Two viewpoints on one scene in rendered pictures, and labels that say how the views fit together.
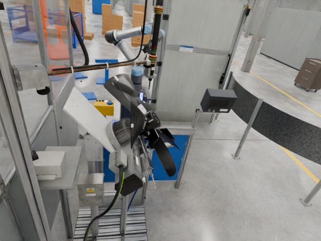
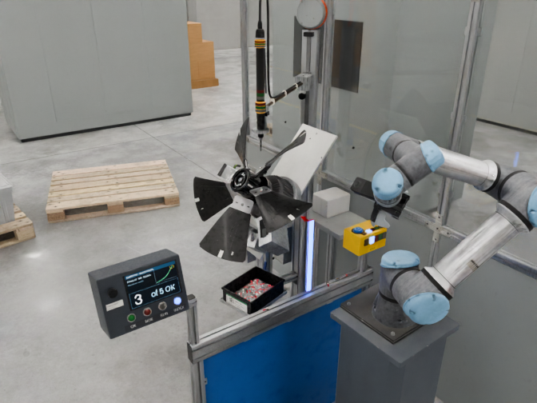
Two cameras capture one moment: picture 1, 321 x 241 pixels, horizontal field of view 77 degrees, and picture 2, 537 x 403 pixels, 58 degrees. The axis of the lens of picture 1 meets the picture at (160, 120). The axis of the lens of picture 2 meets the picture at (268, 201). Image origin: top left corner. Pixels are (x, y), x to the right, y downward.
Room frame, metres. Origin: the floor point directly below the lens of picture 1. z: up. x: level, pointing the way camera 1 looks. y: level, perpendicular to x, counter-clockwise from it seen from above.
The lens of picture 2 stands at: (3.01, -0.54, 2.04)
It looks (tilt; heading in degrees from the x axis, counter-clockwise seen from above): 25 degrees down; 160
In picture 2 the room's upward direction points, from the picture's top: straight up
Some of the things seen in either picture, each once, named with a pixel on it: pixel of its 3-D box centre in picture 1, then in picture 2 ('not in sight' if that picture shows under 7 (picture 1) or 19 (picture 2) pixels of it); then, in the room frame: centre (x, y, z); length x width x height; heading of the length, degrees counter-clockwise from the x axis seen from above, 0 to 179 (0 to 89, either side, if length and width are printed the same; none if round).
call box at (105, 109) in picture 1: (104, 108); (364, 238); (1.44, 0.48, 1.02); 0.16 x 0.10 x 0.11; 104
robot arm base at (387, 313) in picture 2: (135, 85); (395, 301); (1.92, 0.31, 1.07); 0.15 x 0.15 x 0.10
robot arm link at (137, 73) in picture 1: (137, 74); (399, 273); (1.93, 0.30, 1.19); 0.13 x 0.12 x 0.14; 172
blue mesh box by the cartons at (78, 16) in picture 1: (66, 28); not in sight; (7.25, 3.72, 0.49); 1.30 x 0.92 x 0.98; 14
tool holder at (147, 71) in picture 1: (150, 68); (261, 119); (1.16, 0.11, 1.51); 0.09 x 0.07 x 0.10; 139
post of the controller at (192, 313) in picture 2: (195, 118); (192, 320); (1.65, -0.32, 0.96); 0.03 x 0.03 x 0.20; 14
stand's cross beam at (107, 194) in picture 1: (110, 194); (281, 280); (0.98, 0.28, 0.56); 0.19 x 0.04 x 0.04; 104
